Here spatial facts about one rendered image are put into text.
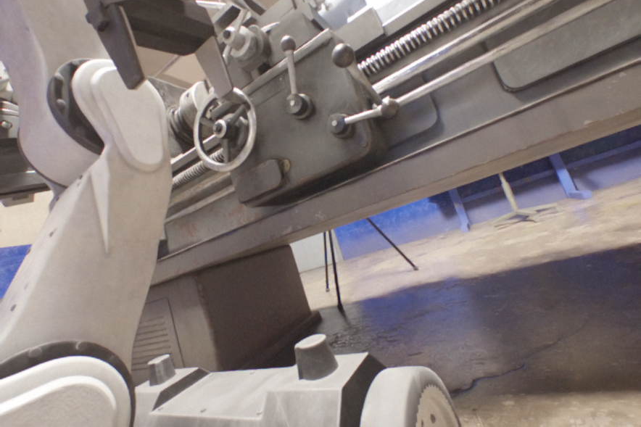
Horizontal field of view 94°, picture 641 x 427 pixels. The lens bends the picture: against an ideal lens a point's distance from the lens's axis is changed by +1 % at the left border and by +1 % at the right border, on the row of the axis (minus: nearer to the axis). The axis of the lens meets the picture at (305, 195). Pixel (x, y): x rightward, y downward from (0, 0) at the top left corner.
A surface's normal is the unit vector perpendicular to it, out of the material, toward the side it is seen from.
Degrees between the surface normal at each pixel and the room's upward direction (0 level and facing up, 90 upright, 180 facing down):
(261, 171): 90
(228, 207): 90
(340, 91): 90
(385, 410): 25
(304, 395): 45
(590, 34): 90
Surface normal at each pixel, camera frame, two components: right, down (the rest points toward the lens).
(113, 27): -0.46, 0.22
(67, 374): 0.79, -0.34
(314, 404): -0.59, -0.64
